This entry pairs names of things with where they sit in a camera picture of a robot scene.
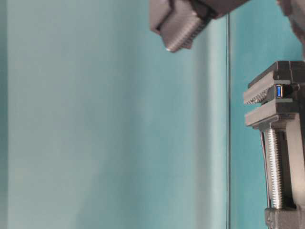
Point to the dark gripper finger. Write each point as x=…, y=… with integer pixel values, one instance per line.
x=179, y=22

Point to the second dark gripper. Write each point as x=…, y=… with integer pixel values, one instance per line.
x=294, y=10

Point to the blue USB female connector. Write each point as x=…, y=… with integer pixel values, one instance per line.
x=282, y=90

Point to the dark grey 3D-printed vise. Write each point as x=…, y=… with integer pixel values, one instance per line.
x=287, y=117

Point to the steel threaded vise screw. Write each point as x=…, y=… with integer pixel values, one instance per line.
x=275, y=178

